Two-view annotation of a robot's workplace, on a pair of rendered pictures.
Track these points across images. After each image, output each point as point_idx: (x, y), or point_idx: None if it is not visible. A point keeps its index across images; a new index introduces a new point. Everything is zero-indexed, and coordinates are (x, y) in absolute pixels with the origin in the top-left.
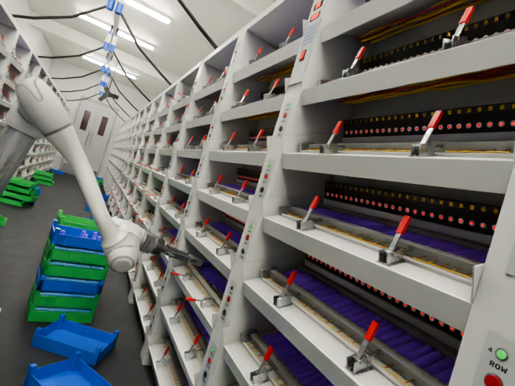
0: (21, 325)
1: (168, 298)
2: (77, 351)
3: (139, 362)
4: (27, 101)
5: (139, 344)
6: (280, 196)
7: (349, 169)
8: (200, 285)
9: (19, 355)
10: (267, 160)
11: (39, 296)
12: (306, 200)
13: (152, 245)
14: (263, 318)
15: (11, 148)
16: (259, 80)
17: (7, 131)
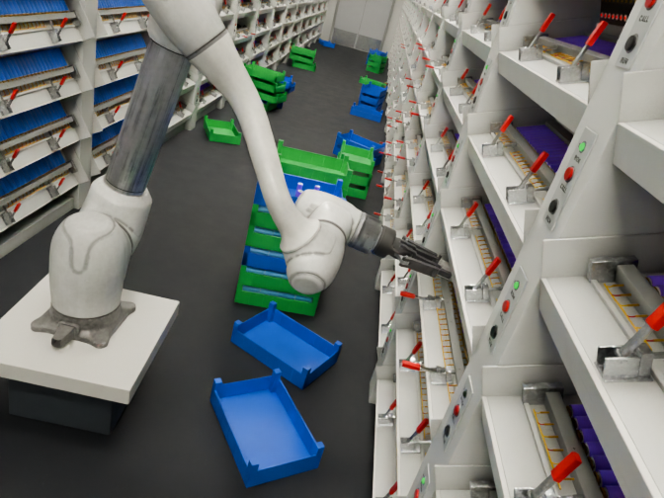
0: (226, 307)
1: (409, 318)
2: (277, 370)
3: (366, 397)
4: (150, 2)
5: (373, 365)
6: (596, 232)
7: None
8: (447, 327)
9: (214, 354)
10: (582, 127)
11: (245, 272)
12: None
13: (371, 242)
14: None
15: (158, 76)
16: None
17: (150, 48)
